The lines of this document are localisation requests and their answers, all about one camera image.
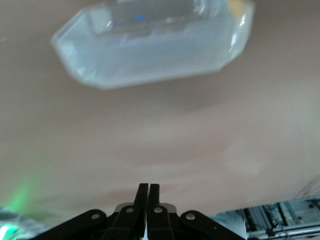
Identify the aluminium frame rack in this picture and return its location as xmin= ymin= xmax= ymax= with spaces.
xmin=246 ymin=196 xmax=320 ymax=240

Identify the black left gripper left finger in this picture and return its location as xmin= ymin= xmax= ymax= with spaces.
xmin=102 ymin=183 xmax=150 ymax=240

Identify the clear plastic egg box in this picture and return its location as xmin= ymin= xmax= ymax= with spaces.
xmin=49 ymin=0 xmax=256 ymax=91

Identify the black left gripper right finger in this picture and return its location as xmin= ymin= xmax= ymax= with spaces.
xmin=147 ymin=184 xmax=175 ymax=240

